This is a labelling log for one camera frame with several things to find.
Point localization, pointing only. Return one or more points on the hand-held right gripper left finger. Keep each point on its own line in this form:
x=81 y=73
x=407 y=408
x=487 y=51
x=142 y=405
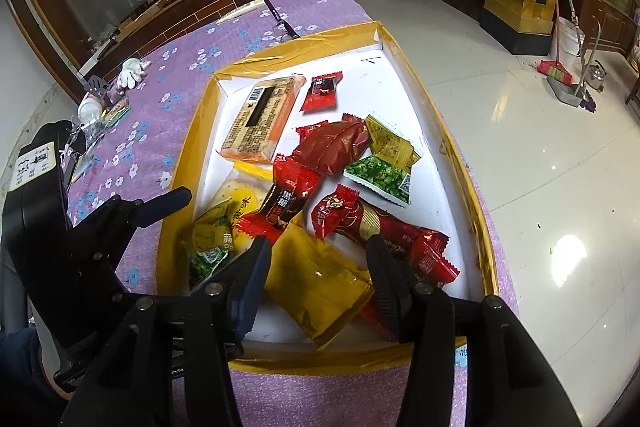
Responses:
x=247 y=302

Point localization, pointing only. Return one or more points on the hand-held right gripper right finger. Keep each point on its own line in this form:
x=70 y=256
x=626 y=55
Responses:
x=387 y=302

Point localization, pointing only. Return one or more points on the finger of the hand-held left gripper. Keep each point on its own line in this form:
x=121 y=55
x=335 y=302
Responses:
x=107 y=287
x=160 y=204

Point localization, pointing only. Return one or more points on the yellow green pea packet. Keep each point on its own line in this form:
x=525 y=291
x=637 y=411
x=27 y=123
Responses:
x=210 y=247
x=385 y=167

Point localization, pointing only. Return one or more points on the plain yellow snack packet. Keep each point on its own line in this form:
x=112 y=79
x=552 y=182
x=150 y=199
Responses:
x=315 y=287

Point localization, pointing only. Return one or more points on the long brown red wafer packet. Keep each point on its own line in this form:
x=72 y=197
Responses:
x=395 y=232

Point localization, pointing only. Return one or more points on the square cracker packet yellow edge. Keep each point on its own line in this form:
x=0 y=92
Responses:
x=235 y=197

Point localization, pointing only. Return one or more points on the orange cracker packet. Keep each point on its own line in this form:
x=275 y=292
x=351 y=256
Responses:
x=260 y=117

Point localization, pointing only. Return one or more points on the dark red snack packet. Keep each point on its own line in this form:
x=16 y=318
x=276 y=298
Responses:
x=330 y=147

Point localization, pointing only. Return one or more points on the small red candy packet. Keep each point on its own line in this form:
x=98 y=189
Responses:
x=310 y=130

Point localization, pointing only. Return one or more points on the yellow-edged white foam tray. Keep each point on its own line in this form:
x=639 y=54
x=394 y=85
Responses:
x=400 y=97

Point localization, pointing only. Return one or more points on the person's left forearm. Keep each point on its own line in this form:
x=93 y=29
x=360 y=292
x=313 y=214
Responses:
x=20 y=372

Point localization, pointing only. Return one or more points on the blue card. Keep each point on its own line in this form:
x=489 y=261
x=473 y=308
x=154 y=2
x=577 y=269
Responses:
x=82 y=164

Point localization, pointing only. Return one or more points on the clear plastic bag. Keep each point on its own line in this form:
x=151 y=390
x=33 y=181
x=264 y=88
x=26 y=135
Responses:
x=97 y=132

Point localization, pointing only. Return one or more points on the black chair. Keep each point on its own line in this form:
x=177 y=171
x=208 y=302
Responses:
x=50 y=131

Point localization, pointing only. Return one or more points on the green flat packet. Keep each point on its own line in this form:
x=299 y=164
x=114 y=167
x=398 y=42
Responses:
x=117 y=112

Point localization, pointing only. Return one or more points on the white cup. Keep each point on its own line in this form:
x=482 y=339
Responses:
x=89 y=109

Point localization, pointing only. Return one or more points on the purple floral tablecloth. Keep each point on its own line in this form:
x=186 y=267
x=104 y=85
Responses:
x=150 y=77

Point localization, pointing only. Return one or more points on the white glove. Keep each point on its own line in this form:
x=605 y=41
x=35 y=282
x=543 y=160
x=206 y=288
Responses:
x=131 y=74

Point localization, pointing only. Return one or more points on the dark slotted object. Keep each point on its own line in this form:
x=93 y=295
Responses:
x=96 y=83

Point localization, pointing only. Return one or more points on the grey dustpan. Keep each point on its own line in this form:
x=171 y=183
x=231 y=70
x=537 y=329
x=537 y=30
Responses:
x=567 y=94

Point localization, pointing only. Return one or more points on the broom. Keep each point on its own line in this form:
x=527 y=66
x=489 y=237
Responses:
x=555 y=71

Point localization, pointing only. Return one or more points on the metal kettle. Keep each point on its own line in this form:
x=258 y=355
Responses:
x=596 y=77

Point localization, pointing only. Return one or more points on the white bucket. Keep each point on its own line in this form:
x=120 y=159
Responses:
x=567 y=39

